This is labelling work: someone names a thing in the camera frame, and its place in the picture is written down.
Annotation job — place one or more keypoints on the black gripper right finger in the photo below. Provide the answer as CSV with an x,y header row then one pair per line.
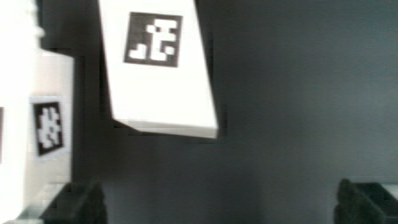
x,y
366,203

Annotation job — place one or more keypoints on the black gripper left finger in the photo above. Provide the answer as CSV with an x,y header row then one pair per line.
x,y
77,207

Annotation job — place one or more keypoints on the white stool leg block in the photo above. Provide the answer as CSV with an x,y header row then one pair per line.
x,y
158,82

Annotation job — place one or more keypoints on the white stool leg with peg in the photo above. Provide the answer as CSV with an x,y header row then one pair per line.
x,y
36,113

